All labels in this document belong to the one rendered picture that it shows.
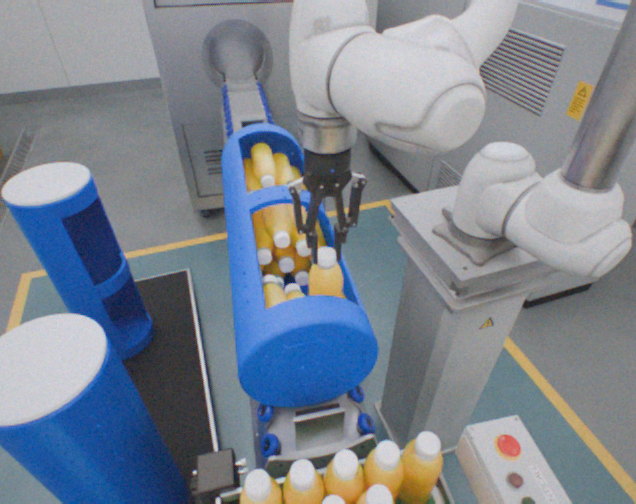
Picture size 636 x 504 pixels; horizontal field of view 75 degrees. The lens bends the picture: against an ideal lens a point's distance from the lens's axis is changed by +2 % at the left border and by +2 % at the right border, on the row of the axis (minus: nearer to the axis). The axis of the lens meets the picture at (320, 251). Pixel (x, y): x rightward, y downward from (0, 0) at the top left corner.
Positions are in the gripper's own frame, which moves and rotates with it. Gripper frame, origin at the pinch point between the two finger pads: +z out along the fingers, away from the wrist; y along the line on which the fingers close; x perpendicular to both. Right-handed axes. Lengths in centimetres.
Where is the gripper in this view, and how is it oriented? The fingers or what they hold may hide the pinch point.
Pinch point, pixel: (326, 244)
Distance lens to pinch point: 77.3
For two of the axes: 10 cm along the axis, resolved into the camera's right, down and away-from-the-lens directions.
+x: 2.2, 6.3, -7.5
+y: -9.8, 1.4, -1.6
